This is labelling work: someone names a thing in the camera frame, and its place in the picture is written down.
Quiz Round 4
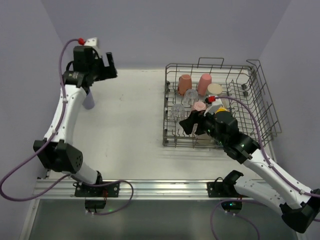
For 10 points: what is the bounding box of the pink faceted mug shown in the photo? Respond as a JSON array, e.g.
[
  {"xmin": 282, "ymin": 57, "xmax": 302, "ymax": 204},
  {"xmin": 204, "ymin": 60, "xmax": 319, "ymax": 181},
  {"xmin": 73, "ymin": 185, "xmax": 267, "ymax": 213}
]
[{"xmin": 191, "ymin": 101, "xmax": 207, "ymax": 112}]

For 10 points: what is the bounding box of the clear textured glass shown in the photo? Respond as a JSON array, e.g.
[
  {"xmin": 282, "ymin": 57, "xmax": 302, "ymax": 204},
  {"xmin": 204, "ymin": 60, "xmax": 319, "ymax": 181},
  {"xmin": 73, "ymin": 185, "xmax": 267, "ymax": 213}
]
[{"xmin": 169, "ymin": 103, "xmax": 186, "ymax": 122}]

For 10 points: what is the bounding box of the yellow mug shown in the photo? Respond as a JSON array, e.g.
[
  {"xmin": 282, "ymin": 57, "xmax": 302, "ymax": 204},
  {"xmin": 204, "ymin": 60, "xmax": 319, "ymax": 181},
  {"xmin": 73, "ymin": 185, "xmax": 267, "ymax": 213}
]
[{"xmin": 216, "ymin": 107, "xmax": 228, "ymax": 113}]

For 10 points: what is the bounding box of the lavender plastic cup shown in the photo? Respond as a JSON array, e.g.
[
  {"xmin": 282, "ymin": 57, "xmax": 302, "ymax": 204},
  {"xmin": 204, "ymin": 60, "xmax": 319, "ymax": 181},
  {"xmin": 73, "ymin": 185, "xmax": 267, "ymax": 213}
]
[{"xmin": 82, "ymin": 91, "xmax": 95, "ymax": 110}]

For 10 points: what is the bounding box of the beige plastic cup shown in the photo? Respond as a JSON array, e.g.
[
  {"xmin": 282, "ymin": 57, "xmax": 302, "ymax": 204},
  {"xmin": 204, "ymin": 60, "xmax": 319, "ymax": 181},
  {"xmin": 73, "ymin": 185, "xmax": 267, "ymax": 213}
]
[{"xmin": 196, "ymin": 134, "xmax": 213, "ymax": 146}]

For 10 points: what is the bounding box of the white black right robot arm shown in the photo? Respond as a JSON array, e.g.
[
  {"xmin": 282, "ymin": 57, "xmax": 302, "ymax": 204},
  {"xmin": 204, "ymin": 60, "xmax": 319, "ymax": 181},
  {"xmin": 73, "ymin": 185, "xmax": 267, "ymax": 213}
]
[{"xmin": 179, "ymin": 110, "xmax": 320, "ymax": 234}]

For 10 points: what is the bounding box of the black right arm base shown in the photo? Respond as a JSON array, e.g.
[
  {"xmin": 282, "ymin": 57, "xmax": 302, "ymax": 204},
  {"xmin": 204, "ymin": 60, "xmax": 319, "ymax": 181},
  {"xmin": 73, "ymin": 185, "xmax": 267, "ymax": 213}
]
[{"xmin": 206, "ymin": 170, "xmax": 244, "ymax": 214}]

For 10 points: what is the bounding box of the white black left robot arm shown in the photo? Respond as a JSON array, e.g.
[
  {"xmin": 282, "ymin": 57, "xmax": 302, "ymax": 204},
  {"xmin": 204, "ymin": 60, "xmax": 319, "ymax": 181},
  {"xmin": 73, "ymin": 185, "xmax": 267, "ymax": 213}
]
[{"xmin": 33, "ymin": 45, "xmax": 118, "ymax": 185}]

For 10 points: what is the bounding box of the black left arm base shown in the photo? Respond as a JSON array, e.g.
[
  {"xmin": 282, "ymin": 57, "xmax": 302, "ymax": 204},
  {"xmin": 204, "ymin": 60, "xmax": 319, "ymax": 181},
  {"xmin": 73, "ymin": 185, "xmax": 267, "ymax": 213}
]
[{"xmin": 72, "ymin": 182, "xmax": 120, "ymax": 213}]

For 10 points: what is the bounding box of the clear glass tumbler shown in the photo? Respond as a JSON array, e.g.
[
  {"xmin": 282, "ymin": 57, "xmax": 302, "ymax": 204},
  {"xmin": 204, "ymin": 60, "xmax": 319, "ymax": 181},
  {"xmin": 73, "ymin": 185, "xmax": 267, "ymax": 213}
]
[{"xmin": 182, "ymin": 89, "xmax": 198, "ymax": 107}]

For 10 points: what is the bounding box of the cream seahorse mug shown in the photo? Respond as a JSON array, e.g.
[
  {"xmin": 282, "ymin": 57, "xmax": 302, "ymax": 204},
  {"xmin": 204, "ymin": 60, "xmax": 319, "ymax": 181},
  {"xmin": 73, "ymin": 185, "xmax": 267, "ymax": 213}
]
[{"xmin": 205, "ymin": 83, "xmax": 227, "ymax": 98}]

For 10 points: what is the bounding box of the orange floral mug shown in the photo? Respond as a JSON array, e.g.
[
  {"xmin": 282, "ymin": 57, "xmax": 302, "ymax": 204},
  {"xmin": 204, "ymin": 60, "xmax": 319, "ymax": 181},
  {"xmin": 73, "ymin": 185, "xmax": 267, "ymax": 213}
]
[{"xmin": 177, "ymin": 74, "xmax": 192, "ymax": 96}]

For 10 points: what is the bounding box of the pink plastic cup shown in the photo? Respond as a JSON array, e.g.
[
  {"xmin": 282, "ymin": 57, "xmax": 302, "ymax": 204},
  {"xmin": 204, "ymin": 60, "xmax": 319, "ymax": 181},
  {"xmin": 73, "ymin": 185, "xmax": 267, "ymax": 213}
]
[{"xmin": 197, "ymin": 73, "xmax": 212, "ymax": 96}]

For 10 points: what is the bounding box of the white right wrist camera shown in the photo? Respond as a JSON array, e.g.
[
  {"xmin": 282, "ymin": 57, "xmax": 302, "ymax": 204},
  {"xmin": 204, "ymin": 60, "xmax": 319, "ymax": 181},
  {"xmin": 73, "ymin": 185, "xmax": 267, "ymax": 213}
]
[{"xmin": 203, "ymin": 95, "xmax": 227, "ymax": 116}]

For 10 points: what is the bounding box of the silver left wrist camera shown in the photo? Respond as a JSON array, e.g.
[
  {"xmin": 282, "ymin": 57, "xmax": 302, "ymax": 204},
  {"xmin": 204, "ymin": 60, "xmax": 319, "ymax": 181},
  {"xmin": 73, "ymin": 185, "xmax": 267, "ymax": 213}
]
[{"xmin": 84, "ymin": 37, "xmax": 103, "ymax": 57}]

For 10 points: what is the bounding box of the grey wire dish rack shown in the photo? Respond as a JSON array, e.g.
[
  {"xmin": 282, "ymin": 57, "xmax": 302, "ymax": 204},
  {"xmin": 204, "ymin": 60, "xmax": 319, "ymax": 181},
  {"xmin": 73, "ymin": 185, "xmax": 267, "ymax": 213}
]
[{"xmin": 162, "ymin": 57, "xmax": 282, "ymax": 152}]

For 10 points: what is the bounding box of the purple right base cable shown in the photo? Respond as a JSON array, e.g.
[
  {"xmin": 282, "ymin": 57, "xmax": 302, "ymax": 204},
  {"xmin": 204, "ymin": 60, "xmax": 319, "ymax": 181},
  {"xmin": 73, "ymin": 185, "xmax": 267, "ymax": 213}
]
[{"xmin": 210, "ymin": 199, "xmax": 263, "ymax": 240}]

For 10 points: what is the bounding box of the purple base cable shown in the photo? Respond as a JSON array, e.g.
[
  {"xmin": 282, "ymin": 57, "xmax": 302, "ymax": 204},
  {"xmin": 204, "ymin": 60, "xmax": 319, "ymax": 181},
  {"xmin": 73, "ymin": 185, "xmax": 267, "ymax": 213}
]
[
  {"xmin": 210, "ymin": 199, "xmax": 263, "ymax": 240},
  {"xmin": 72, "ymin": 178, "xmax": 136, "ymax": 216}
]

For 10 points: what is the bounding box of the aluminium mounting rail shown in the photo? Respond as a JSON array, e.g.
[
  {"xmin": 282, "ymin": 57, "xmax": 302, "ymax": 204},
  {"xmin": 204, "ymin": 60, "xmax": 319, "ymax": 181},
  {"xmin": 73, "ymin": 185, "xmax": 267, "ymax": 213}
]
[{"xmin": 33, "ymin": 179, "xmax": 238, "ymax": 200}]

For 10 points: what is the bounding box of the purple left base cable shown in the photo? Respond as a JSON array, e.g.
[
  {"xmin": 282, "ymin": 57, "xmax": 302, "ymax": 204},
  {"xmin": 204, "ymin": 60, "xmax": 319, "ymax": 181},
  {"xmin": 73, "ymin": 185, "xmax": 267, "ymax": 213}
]
[{"xmin": 72, "ymin": 178, "xmax": 136, "ymax": 216}]

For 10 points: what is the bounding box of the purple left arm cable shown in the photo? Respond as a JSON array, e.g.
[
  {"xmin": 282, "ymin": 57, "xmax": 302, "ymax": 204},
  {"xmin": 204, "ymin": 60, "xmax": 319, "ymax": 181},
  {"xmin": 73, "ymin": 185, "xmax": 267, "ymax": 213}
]
[{"xmin": 0, "ymin": 37, "xmax": 87, "ymax": 202}]

